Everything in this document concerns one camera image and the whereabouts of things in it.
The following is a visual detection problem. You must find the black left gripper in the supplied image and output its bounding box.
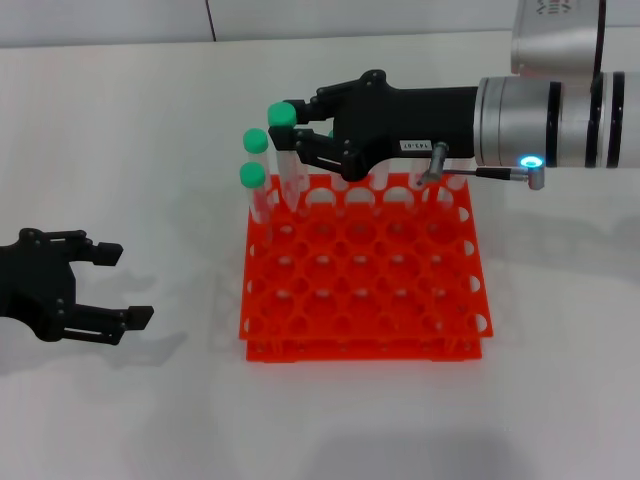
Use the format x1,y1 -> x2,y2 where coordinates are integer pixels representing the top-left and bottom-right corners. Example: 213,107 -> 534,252
0,227 -> 155,347

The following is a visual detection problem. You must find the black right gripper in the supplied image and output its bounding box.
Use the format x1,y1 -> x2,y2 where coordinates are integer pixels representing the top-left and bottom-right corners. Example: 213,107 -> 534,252
268,69 -> 480,182

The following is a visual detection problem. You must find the orange test tube rack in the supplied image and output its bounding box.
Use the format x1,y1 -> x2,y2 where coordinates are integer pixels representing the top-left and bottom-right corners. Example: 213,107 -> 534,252
237,171 -> 495,362

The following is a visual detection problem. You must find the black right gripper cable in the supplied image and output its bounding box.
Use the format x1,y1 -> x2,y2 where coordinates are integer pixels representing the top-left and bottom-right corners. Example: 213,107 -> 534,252
417,141 -> 547,191

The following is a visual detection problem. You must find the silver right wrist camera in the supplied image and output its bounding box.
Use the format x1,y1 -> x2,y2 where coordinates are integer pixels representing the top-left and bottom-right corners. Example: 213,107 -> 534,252
509,0 -> 609,80

